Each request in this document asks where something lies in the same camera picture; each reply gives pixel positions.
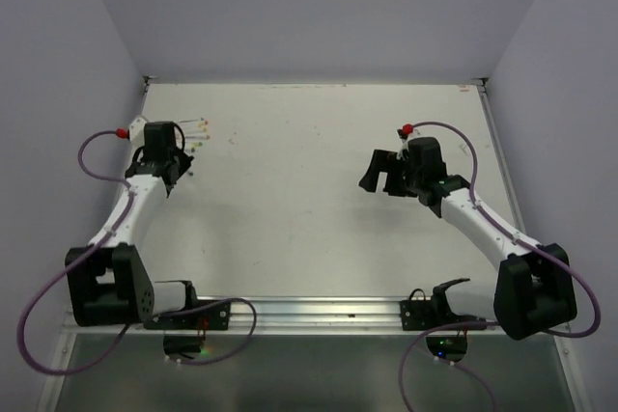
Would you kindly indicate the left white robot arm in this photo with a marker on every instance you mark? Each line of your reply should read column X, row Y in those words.
column 108, row 281

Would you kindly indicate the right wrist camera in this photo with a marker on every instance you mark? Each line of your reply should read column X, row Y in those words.
column 406, row 133

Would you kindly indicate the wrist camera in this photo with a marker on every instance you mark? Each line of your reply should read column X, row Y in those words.
column 134, row 133
column 406, row 133

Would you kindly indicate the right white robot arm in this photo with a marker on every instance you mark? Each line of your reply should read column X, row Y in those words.
column 532, row 292

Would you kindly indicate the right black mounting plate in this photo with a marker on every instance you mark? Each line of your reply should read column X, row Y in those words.
column 417, row 315

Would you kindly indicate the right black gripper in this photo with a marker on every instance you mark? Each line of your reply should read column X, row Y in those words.
column 383, row 159

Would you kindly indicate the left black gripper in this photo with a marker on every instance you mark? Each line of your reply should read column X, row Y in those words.
column 184, row 160

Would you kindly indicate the black mounting plate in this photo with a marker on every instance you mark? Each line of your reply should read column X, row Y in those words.
column 417, row 315
column 202, row 315

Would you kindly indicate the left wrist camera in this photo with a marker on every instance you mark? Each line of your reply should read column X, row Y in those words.
column 134, row 133

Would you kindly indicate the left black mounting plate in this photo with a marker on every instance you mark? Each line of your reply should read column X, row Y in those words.
column 202, row 315

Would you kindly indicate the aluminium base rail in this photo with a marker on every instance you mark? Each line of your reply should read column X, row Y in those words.
column 312, row 316

